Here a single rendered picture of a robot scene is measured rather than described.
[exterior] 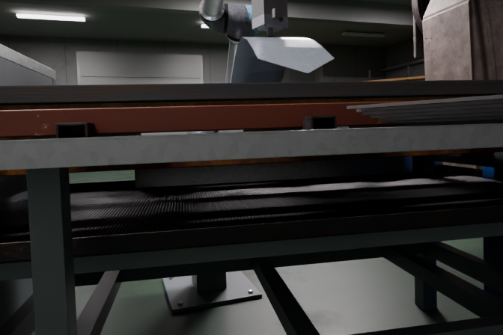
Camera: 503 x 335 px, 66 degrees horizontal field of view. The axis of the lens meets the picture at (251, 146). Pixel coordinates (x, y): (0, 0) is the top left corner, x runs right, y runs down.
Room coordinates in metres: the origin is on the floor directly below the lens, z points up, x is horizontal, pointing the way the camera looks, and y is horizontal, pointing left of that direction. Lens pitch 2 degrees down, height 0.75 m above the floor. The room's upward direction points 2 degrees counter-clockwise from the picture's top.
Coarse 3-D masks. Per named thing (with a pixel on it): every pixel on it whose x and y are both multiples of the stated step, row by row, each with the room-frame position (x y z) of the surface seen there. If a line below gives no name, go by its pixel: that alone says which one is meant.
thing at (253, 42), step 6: (252, 42) 0.99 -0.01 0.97; (258, 42) 0.99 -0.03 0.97; (264, 42) 1.00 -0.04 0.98; (270, 42) 1.00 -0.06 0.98; (276, 42) 1.00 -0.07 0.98; (282, 42) 1.01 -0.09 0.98; (288, 42) 1.01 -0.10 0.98; (294, 42) 1.01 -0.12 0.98; (300, 42) 1.01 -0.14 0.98; (306, 42) 1.02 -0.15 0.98; (312, 42) 1.02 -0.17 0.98
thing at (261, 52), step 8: (256, 48) 0.94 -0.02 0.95; (264, 48) 0.94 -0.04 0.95; (272, 48) 0.95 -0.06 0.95; (280, 48) 0.95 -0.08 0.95; (288, 48) 0.95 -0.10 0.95; (296, 48) 0.96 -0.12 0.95; (304, 48) 0.96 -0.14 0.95; (312, 48) 0.96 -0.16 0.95; (320, 48) 0.97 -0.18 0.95; (264, 56) 0.89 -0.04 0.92; (272, 56) 0.89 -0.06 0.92; (280, 56) 0.90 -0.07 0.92; (288, 56) 0.90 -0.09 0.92; (296, 56) 0.90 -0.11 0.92; (304, 56) 0.91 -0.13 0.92; (312, 56) 0.91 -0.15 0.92; (320, 56) 0.91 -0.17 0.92; (328, 56) 0.92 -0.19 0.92
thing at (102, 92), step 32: (0, 96) 0.69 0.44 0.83; (32, 96) 0.69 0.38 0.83; (64, 96) 0.70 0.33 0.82; (96, 96) 0.71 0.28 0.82; (128, 96) 0.72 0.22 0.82; (160, 96) 0.73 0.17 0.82; (192, 96) 0.74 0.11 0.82; (224, 96) 0.75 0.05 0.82; (256, 96) 0.76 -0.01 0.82; (288, 96) 0.77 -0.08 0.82; (320, 96) 0.79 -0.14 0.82; (352, 96) 0.81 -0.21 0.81; (384, 96) 0.84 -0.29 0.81
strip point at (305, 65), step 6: (264, 60) 0.87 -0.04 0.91; (270, 60) 0.87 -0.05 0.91; (276, 60) 0.87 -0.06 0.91; (282, 60) 0.88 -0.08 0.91; (288, 60) 0.88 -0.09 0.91; (294, 60) 0.88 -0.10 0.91; (300, 60) 0.88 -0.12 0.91; (306, 60) 0.88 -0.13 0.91; (312, 60) 0.89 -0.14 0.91; (318, 60) 0.89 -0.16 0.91; (324, 60) 0.89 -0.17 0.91; (330, 60) 0.89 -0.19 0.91; (282, 66) 0.84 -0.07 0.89; (288, 66) 0.84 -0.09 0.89; (294, 66) 0.85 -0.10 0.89; (300, 66) 0.85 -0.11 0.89; (306, 66) 0.85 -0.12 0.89; (312, 66) 0.85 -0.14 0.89; (318, 66) 0.85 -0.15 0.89; (306, 72) 0.82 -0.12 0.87
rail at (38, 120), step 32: (416, 96) 0.85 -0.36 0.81; (448, 96) 0.87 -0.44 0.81; (0, 128) 0.69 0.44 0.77; (32, 128) 0.69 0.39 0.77; (96, 128) 0.71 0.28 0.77; (128, 128) 0.72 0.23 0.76; (160, 128) 0.73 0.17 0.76; (192, 128) 0.74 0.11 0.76; (224, 128) 0.75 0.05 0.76; (256, 128) 0.76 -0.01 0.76
